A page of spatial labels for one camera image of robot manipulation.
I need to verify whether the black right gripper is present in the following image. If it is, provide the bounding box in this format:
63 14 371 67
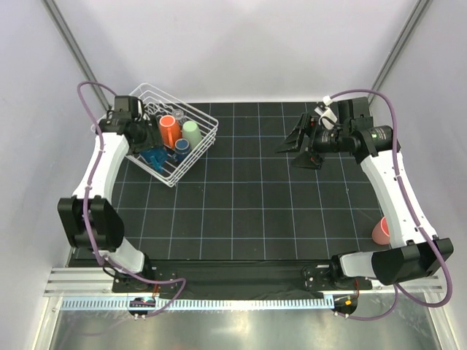
274 112 350 171

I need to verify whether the blue mug white inside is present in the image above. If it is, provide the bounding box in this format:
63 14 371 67
140 147 169 174

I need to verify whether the orange mug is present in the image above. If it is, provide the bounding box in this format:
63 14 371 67
158 114 182 149

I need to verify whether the clear faceted glass cup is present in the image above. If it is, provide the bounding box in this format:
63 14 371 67
172 109 186 125

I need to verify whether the dark navy glazed mug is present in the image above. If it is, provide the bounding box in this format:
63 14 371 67
173 138 190 163

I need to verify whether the light green plastic cup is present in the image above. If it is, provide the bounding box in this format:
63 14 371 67
182 120 202 149

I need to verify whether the pink cup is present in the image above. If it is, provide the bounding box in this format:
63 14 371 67
371 217 390 246

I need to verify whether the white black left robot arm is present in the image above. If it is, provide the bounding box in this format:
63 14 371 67
57 120 156 292

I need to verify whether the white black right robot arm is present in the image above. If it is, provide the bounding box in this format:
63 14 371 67
277 110 454 289

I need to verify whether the black grid mat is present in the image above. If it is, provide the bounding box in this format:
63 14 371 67
111 102 382 260

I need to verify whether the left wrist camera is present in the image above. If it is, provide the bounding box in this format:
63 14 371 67
107 96 145 122

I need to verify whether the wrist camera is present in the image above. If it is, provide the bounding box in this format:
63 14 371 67
315 95 373 128
107 96 145 122

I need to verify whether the white wire dish rack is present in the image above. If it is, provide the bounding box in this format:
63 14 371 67
90 82 220 189

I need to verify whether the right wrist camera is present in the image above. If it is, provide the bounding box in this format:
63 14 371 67
315 95 373 128

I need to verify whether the aluminium frame post left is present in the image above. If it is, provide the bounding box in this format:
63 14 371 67
39 0 112 110

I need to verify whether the aluminium frame post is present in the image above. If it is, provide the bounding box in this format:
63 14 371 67
39 0 112 110
371 0 433 91

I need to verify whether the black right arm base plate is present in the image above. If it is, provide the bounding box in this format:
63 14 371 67
302 265 333 292

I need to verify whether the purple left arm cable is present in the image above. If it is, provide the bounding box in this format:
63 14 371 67
77 82 187 321

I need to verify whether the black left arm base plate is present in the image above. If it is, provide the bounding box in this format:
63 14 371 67
112 271 182 295

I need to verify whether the white slotted cable duct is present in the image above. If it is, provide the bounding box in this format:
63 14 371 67
61 295 334 312

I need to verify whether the aluminium frame post right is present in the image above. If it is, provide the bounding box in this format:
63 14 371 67
371 0 433 91

